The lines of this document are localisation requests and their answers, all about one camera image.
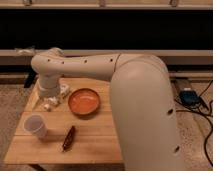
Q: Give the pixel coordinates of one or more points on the wooden table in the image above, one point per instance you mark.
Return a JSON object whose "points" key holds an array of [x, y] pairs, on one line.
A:
{"points": [[94, 142]]}

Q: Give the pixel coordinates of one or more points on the orange ceramic bowl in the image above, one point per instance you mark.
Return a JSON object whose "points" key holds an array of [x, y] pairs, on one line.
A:
{"points": [[84, 101]]}

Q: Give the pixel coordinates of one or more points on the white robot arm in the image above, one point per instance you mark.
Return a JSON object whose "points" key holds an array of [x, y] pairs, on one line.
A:
{"points": [[141, 100]]}

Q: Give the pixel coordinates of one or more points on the grey metal rail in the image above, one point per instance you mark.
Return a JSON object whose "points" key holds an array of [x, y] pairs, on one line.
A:
{"points": [[171, 57]]}

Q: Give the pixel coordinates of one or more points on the white tube bottle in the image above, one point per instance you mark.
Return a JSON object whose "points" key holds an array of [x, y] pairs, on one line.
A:
{"points": [[51, 102]]}

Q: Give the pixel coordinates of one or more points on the blue power adapter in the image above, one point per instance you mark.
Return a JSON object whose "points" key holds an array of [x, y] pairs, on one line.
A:
{"points": [[189, 97]]}

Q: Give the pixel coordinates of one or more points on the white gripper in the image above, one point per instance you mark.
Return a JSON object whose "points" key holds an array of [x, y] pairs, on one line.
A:
{"points": [[48, 86]]}

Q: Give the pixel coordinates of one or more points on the translucent plastic cup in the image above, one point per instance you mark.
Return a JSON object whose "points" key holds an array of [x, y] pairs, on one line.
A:
{"points": [[35, 125]]}

